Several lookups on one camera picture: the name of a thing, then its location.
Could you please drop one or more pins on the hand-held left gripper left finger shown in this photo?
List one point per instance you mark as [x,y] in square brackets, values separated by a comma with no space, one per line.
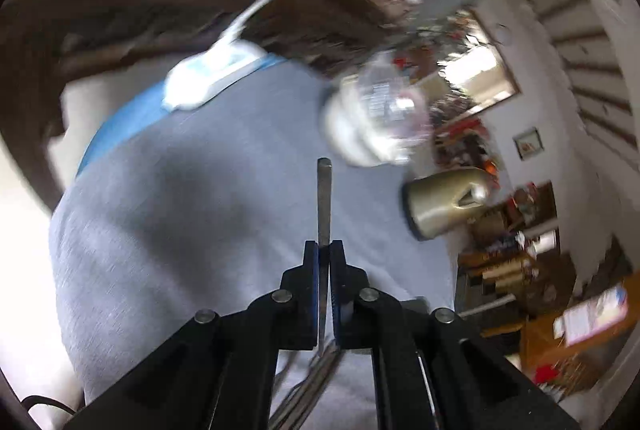
[312,292]

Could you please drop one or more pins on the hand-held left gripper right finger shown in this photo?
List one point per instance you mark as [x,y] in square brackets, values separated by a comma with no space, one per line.
[340,295]

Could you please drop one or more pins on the metal chopstick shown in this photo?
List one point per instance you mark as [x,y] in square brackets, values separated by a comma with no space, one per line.
[324,200]
[320,380]
[300,397]

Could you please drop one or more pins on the gold electric kettle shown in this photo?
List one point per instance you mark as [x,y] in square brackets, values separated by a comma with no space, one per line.
[440,205]

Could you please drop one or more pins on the grey tablecloth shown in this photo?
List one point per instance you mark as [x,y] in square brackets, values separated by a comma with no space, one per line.
[200,185]

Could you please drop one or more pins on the clear plastic bag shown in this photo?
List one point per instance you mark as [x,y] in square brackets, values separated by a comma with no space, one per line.
[392,95]

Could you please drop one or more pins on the orange wooden cabinet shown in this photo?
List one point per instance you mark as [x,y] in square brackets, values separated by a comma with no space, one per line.
[545,355]

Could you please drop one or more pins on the pink printed paper sheet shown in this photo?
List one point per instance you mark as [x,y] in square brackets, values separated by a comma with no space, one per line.
[592,315]

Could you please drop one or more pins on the blue table underlay cloth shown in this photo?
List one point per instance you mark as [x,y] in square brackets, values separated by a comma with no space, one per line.
[125,115]

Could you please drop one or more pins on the dark carved wooden bench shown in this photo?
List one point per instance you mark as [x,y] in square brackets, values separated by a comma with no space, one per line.
[125,10]

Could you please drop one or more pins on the staircase with railing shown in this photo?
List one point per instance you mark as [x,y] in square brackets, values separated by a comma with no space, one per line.
[585,50]

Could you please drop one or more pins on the small framed wall picture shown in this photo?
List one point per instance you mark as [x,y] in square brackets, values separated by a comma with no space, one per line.
[528,143]

